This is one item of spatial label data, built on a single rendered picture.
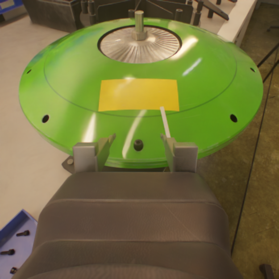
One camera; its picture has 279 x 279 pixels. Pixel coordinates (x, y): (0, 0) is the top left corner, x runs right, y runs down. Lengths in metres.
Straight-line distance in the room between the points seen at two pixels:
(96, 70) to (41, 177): 0.21
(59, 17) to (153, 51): 0.59
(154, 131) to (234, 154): 1.45
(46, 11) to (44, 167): 0.60
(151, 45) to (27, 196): 0.28
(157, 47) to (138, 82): 0.07
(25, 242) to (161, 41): 0.32
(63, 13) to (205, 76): 0.63
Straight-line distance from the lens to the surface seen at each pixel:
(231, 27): 0.86
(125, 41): 0.26
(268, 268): 1.31
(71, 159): 0.35
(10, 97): 0.56
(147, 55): 0.24
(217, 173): 1.47
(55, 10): 0.81
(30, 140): 0.43
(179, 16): 0.55
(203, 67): 0.23
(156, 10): 0.62
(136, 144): 0.17
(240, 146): 1.68
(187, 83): 0.21
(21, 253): 0.33
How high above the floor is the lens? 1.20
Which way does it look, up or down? 51 degrees down
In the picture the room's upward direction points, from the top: 1 degrees counter-clockwise
